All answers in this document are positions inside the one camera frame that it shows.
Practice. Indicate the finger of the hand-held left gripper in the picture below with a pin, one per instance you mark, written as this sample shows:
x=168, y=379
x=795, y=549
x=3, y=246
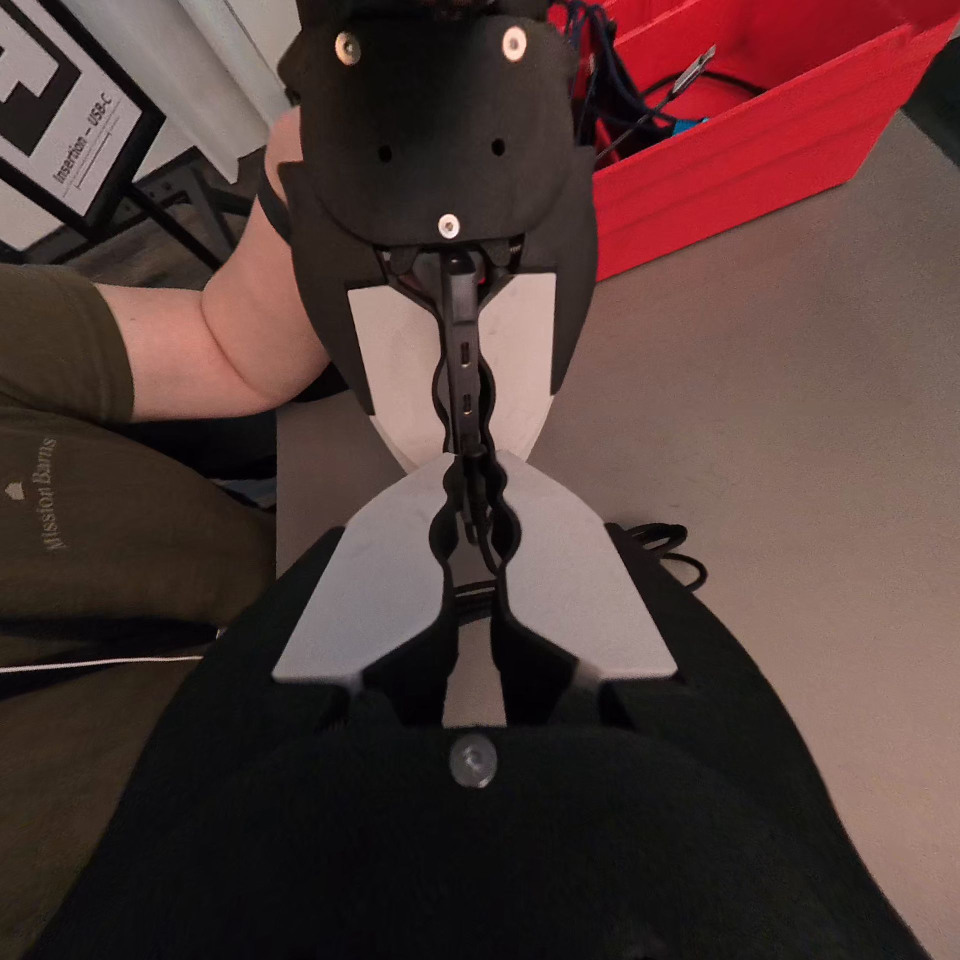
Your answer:
x=521, y=360
x=390, y=360

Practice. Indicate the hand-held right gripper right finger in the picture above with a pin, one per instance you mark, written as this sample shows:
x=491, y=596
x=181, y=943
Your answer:
x=577, y=592

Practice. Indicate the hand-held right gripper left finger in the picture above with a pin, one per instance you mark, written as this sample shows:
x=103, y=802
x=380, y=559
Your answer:
x=375, y=592

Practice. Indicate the grey usb hub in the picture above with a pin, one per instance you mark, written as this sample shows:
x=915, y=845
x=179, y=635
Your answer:
x=465, y=375

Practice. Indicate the red plastic bin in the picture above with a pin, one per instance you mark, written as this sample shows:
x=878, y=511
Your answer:
x=750, y=187

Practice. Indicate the person's left forearm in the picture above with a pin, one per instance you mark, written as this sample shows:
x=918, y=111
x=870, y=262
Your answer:
x=225, y=337

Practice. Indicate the person's left hand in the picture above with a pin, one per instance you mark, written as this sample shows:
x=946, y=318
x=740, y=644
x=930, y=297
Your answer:
x=283, y=135

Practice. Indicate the black wristband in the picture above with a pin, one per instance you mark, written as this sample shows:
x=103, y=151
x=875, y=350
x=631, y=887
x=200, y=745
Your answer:
x=274, y=202

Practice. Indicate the black sign easel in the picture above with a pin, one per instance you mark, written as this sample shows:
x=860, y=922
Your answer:
x=172, y=210

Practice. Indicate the olive green shirt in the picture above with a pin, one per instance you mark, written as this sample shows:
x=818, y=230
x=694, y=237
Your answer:
x=112, y=525

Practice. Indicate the framed marker sign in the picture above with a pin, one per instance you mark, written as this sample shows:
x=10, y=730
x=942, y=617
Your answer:
x=90, y=142

